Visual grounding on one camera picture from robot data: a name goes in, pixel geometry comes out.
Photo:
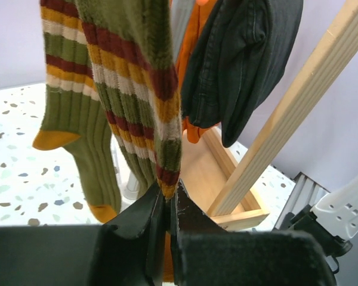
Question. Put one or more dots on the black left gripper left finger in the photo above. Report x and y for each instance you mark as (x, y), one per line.
(130, 246)

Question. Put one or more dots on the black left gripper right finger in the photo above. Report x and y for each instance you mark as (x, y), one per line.
(204, 253)

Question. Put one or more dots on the green striped sock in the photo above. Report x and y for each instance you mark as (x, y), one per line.
(74, 118)
(130, 48)

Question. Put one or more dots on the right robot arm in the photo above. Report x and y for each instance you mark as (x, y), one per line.
(330, 217)

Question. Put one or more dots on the white drying stand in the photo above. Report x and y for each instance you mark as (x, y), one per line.
(127, 181)

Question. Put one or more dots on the wooden rack base tray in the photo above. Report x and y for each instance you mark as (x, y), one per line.
(205, 168)

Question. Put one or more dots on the dark grey garment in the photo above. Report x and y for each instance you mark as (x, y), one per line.
(238, 59)

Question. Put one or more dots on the wooden rack post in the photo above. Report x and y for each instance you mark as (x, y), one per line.
(329, 58)

